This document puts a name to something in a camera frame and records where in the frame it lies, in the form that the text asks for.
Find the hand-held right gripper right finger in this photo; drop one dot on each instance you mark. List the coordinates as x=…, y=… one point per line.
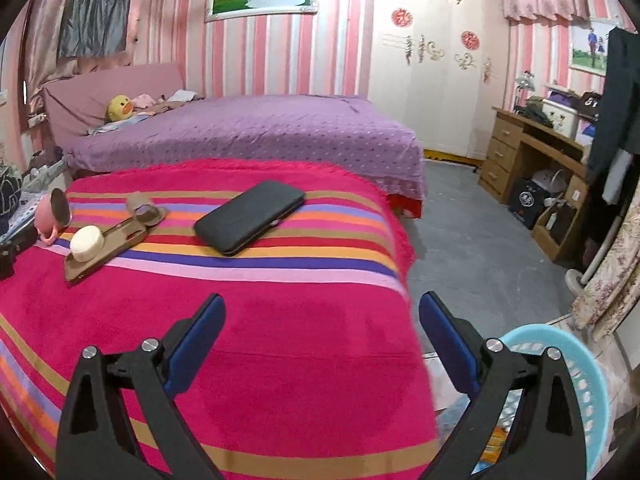
x=450, y=345

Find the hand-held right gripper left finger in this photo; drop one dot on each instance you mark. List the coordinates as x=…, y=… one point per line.
x=195, y=345

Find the orange snack packet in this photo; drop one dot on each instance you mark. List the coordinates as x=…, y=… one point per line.
x=492, y=442

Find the light blue plastic basket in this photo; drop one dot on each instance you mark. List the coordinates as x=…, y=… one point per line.
x=590, y=385

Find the pink cup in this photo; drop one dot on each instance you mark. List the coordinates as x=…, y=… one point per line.
x=47, y=217

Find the red striped blanket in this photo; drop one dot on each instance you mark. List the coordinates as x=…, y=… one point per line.
x=250, y=335

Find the black patterned bag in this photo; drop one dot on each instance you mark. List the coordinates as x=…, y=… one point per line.
x=7, y=190

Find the white soap bar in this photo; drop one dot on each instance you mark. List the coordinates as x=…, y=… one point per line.
x=86, y=243

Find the brown tray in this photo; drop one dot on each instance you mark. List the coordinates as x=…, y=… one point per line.
x=117, y=240

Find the black wallet case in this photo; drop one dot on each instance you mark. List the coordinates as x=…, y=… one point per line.
x=250, y=215

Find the white pipe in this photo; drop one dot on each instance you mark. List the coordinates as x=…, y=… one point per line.
x=595, y=260

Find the floral curtain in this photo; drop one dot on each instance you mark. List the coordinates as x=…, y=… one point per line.
x=610, y=275

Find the pink covered headboard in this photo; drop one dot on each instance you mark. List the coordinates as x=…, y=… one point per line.
x=90, y=95

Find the yellow duck plush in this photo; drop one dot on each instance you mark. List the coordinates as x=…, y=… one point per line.
x=120, y=107

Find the wooden desk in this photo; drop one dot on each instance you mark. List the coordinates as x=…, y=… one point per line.
x=520, y=145

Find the pile of clothes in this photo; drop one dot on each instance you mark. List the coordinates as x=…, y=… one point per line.
x=165, y=100

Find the pink satin curtain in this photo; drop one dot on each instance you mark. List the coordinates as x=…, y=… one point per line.
x=45, y=35

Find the purple dotted bedspread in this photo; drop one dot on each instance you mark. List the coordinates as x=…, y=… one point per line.
x=275, y=130

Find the white box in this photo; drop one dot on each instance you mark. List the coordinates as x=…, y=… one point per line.
x=560, y=112

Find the white wardrobe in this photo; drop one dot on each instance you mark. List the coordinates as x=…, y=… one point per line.
x=440, y=85

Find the grey hanging cloth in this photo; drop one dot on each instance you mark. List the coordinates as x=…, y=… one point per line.
x=95, y=10

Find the dark hanging garment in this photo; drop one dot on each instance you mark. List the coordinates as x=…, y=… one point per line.
x=615, y=100

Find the framed wall photo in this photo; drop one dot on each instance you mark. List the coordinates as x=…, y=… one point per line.
x=590, y=47

